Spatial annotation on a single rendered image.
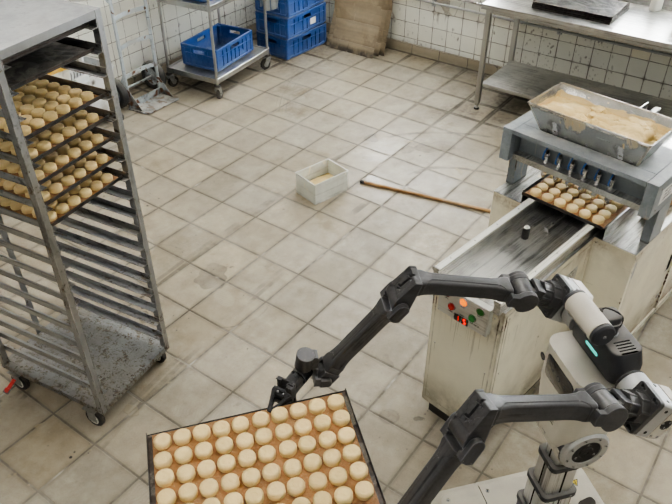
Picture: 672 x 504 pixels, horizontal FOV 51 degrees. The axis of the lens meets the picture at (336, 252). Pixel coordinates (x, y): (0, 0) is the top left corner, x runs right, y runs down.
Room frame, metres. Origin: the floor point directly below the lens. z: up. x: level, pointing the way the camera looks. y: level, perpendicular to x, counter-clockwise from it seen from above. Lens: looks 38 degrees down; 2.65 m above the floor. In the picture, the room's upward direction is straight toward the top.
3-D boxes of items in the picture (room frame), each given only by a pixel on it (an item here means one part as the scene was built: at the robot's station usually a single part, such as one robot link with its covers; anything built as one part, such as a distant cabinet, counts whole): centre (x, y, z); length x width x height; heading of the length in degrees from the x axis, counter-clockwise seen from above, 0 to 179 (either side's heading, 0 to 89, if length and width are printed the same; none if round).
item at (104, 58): (2.48, 0.85, 0.97); 0.03 x 0.03 x 1.70; 63
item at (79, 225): (2.60, 1.14, 0.78); 0.64 x 0.03 x 0.03; 63
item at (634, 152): (2.69, -1.12, 1.25); 0.56 x 0.29 x 0.14; 46
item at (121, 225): (2.60, 1.14, 0.87); 0.64 x 0.03 x 0.03; 63
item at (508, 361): (2.33, -0.77, 0.45); 0.70 x 0.34 x 0.90; 136
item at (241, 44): (6.03, 1.05, 0.29); 0.56 x 0.38 x 0.20; 152
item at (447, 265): (2.87, -1.10, 0.87); 2.01 x 0.03 x 0.07; 136
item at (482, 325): (2.07, -0.51, 0.77); 0.24 x 0.04 x 0.14; 46
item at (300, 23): (6.75, 0.43, 0.30); 0.60 x 0.40 x 0.20; 144
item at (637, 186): (2.69, -1.12, 1.01); 0.72 x 0.33 x 0.34; 46
